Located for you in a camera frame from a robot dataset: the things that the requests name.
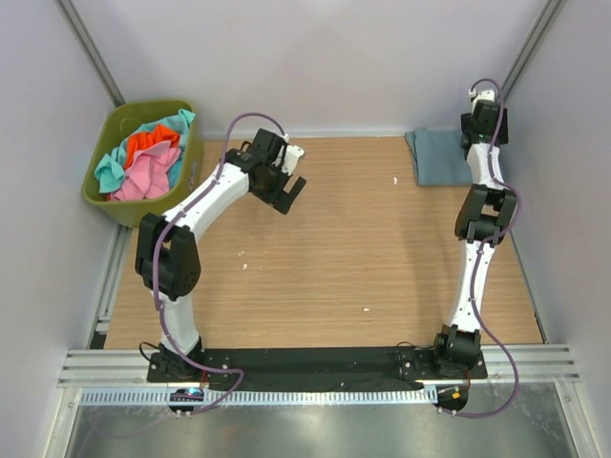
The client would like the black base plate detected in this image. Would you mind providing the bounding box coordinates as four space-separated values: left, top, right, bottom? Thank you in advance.
147 342 488 393

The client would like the aluminium frame rail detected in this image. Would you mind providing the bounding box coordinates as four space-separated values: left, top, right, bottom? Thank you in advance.
57 343 580 387

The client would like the orange t shirt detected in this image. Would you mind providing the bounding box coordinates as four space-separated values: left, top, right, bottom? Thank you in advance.
123 124 180 170

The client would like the pink t shirt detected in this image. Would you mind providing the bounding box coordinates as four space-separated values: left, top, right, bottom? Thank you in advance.
109 141 182 201

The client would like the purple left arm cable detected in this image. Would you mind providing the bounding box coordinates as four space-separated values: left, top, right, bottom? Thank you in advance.
152 112 290 416

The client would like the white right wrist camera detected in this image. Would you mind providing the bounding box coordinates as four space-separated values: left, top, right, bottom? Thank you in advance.
469 88 496 114

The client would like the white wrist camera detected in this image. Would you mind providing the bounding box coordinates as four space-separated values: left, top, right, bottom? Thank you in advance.
469 88 496 114
277 135 306 176

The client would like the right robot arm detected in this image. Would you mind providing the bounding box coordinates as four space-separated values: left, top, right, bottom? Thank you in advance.
430 90 518 378

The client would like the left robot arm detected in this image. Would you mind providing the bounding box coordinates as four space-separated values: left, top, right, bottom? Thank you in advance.
135 129 306 382

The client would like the blue-grey t shirt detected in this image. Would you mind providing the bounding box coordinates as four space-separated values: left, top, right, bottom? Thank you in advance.
405 129 473 187

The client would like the teal t shirt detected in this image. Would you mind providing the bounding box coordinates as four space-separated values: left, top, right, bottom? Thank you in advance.
94 109 196 199

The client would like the white slotted cable duct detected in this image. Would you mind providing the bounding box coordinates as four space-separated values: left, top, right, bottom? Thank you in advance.
80 385 437 406

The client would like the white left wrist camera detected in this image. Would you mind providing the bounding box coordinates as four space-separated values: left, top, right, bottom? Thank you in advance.
277 135 306 176

